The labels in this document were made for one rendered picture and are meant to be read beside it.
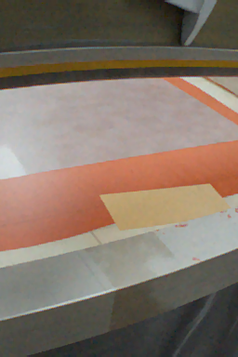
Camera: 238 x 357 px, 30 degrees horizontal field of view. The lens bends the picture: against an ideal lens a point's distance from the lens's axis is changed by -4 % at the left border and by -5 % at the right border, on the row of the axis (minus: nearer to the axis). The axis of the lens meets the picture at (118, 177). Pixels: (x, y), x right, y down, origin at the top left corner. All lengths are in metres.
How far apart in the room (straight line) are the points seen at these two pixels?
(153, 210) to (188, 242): 0.09
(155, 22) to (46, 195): 0.16
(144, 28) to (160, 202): 0.14
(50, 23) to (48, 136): 0.19
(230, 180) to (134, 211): 0.11
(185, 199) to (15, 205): 0.14
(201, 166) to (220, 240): 0.17
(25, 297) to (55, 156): 0.22
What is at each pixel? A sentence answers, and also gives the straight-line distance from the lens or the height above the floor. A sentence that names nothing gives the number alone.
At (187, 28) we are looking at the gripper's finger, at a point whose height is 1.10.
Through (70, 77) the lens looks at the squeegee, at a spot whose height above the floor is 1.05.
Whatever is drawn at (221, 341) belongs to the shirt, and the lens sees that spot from 0.67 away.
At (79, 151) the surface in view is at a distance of 0.44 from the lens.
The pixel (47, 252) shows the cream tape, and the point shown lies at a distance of 0.31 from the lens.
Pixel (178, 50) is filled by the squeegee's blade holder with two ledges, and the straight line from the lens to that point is 0.34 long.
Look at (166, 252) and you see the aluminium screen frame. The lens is 0.27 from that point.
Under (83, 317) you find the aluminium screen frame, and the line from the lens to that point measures 0.24.
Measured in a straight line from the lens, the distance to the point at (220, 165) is 0.46.
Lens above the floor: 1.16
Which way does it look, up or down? 30 degrees down
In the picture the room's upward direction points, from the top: 8 degrees clockwise
